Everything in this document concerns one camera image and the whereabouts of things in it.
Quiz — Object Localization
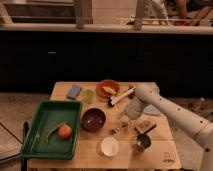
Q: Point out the orange plate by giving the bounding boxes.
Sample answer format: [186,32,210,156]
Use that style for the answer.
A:
[96,79,120,98]

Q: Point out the green chili pepper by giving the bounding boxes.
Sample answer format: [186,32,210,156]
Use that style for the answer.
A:
[45,122,66,144]

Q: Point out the silver metal fork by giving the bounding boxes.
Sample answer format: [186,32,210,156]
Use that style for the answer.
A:
[110,124,128,135]

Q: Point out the blue sponge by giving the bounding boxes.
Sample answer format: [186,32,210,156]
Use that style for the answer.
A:
[67,85,81,100]

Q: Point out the green plastic tray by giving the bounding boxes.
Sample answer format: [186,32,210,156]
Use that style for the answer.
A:
[20,101,82,160]

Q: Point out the light green cup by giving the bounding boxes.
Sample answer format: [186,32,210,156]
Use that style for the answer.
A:
[82,89,94,104]

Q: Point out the grey cloth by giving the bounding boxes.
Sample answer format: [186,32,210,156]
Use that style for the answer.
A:
[143,105,161,116]

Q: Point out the orange peach fruit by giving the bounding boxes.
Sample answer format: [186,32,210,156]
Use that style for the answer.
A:
[58,124,72,139]

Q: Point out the yellow food piece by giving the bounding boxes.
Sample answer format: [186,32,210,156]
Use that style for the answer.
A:
[102,86,116,95]

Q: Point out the white handled brush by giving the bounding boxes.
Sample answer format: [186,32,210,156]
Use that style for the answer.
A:
[108,87,135,107]

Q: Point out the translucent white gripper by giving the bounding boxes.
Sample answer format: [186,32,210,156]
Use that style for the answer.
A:
[124,97,146,120]

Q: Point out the dark maroon bowl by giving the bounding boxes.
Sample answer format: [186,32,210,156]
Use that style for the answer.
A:
[81,108,106,132]

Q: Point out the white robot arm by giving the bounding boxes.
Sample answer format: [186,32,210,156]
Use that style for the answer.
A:
[125,84,213,171]

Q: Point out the white round cup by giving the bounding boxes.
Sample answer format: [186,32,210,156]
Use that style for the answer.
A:
[100,137,119,157]

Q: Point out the brown wooden block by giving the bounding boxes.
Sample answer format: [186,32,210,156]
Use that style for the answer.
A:
[135,120,155,134]

